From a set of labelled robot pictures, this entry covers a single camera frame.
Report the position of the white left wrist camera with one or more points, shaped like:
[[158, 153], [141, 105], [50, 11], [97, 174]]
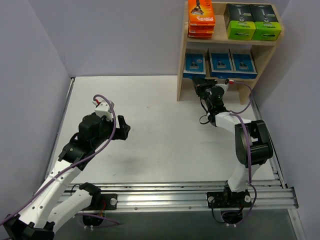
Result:
[[103, 109]]

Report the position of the black green GilletteLabs box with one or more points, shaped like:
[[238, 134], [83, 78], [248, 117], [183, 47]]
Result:
[[239, 22], [267, 26]]

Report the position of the wooden shelf unit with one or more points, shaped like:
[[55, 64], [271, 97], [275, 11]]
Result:
[[261, 51]]

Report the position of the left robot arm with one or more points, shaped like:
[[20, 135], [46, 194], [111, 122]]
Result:
[[43, 216]]

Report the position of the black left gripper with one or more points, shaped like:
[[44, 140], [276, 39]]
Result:
[[120, 129]]

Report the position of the aluminium rail base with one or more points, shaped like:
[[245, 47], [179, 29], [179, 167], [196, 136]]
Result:
[[192, 196]]

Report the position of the orange styler box back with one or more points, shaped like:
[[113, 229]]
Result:
[[201, 13]]

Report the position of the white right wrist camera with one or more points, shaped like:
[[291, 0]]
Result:
[[226, 84]]

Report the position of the orange Gillette Fusion5 box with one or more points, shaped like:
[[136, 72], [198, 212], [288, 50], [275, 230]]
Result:
[[201, 30]]

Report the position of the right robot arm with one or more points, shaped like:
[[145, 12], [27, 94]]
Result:
[[253, 145]]

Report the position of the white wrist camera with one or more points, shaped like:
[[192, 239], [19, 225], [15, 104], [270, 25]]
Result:
[[226, 84], [103, 109]]

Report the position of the Harry's razor box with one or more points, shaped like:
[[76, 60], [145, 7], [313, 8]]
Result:
[[220, 63], [194, 64], [243, 64]]

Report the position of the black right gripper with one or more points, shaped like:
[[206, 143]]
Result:
[[201, 86]]

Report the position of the orange styler box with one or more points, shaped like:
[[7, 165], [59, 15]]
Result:
[[201, 13], [201, 36]]

